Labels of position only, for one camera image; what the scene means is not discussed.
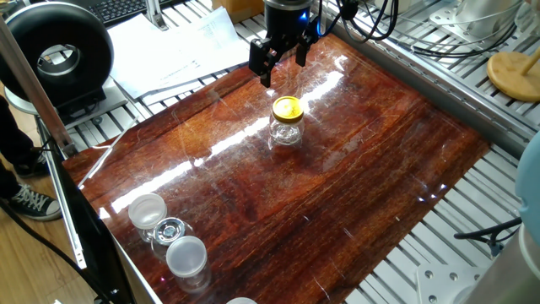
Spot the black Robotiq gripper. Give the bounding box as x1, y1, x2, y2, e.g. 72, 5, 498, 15
248, 2, 321, 89

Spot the gold metal jar lid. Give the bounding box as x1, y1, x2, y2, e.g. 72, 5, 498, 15
271, 95, 305, 124

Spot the small clear glass jar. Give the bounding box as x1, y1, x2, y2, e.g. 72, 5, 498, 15
267, 113, 305, 149

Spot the clear jar white plastic lid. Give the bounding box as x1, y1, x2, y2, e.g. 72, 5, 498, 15
165, 235, 212, 295
127, 193, 168, 242

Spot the clear jar silver metal lid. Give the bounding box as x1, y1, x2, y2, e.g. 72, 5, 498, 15
149, 216, 195, 261

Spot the brown cardboard box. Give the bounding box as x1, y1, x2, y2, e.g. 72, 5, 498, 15
210, 0, 266, 24

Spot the white paper sheet stack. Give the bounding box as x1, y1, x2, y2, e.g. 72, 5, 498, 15
107, 6, 251, 106

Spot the glossy wood grain mat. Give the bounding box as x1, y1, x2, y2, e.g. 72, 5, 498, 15
62, 33, 491, 304

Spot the black computer keyboard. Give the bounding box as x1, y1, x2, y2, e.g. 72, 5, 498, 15
86, 0, 178, 27

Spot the silver metal mounting plate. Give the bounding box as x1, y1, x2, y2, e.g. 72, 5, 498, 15
429, 0, 518, 41

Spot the round wooden stand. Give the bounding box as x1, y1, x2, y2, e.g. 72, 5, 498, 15
486, 46, 540, 103

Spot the black flat panel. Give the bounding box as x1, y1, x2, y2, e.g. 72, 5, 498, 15
41, 138, 136, 304

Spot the black canvas sneaker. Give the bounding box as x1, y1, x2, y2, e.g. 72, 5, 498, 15
8, 184, 63, 222
13, 154, 51, 178

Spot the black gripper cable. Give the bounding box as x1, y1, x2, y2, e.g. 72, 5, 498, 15
314, 0, 400, 43

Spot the metal bracket stand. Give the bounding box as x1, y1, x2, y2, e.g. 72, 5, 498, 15
145, 0, 169, 31

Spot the grey aluminium rail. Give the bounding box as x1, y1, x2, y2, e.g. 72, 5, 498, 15
324, 12, 537, 157

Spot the black cable bundle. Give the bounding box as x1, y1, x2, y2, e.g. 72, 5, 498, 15
411, 20, 518, 59

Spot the black ring shaped device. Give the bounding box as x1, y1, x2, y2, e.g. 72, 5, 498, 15
0, 2, 130, 130

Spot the aluminium frame post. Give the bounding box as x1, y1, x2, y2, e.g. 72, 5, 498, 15
0, 16, 79, 158

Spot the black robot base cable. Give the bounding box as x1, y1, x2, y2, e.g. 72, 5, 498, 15
453, 217, 522, 247

